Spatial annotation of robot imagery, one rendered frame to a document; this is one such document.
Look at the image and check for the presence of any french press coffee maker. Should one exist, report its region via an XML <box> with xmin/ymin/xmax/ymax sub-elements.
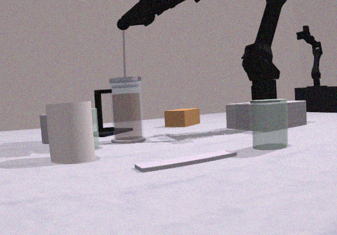
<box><xmin>94</xmin><ymin>18</ymin><xmax>147</xmax><ymax>144</ymax></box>

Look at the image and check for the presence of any brown rectangular block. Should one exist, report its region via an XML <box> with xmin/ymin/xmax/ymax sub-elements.
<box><xmin>164</xmin><ymin>108</ymin><xmax>200</xmax><ymax>127</ymax></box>

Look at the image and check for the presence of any white flat bar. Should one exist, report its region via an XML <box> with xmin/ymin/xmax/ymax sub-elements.
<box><xmin>135</xmin><ymin>150</ymin><xmax>237</xmax><ymax>172</ymax></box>

